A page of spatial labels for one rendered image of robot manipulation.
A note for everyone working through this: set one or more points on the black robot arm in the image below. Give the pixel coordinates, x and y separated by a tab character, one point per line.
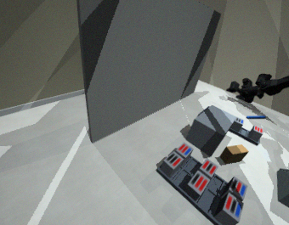
265	85

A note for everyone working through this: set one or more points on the tan cardboard box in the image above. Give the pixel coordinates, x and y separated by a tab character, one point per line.
233	153

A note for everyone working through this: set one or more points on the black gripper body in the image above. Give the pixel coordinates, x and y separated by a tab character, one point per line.
245	91

